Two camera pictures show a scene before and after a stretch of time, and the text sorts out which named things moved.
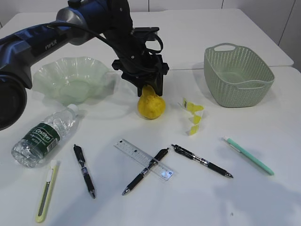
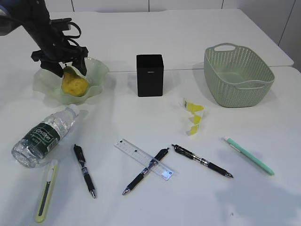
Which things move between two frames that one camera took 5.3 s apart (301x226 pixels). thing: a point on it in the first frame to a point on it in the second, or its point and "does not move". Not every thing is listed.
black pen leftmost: x=79 y=152 does not move
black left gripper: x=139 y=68 to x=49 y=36
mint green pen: x=247 y=155 does not move
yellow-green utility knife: x=49 y=185 does not move
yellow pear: x=150 y=106 to x=73 y=84
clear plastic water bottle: x=33 y=149 does not move
